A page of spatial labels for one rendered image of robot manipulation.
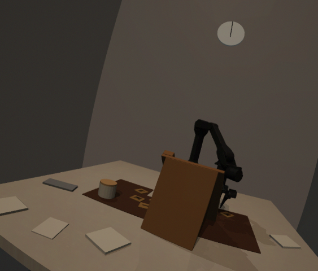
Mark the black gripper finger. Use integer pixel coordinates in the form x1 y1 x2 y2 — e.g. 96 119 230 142
220 196 231 208

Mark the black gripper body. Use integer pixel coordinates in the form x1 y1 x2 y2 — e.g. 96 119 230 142
223 177 237 198

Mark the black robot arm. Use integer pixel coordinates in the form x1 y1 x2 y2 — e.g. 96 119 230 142
188 119 243 182

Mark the brown wooden board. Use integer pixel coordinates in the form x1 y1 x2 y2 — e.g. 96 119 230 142
141 150 225 251

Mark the grey cylindrical canister with brown lid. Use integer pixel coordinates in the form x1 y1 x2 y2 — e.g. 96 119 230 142
98 179 117 199

